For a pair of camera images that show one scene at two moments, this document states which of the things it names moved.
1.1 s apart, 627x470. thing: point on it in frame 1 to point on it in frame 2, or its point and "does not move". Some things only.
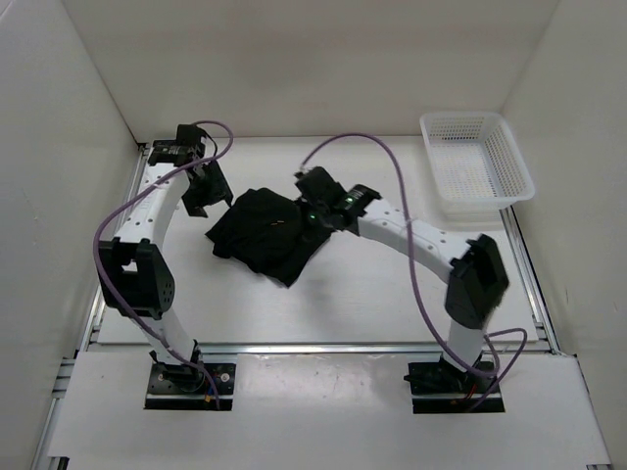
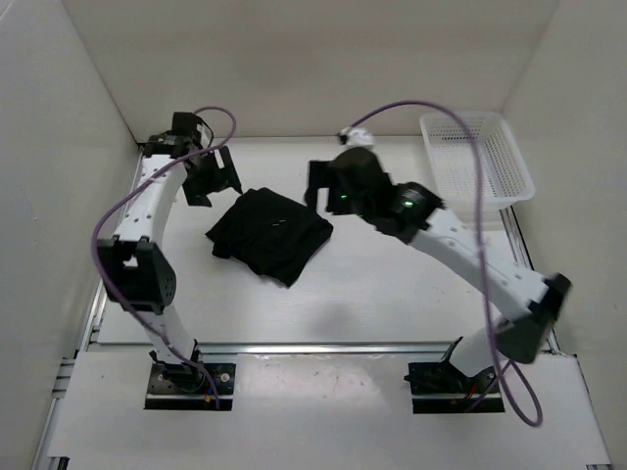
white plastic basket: (477, 164) does not move
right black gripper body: (318, 211) to (344, 205)
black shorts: (269, 232) does not move
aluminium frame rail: (321, 350) does not move
